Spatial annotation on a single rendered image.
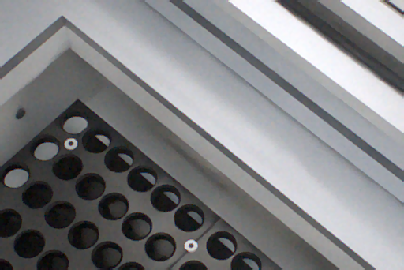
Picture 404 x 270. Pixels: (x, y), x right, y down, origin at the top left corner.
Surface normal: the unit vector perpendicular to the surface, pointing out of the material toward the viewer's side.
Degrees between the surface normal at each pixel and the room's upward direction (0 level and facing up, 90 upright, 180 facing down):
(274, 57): 90
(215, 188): 0
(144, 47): 0
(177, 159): 0
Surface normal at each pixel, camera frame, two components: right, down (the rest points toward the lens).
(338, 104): -0.65, 0.66
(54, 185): 0.04, -0.45
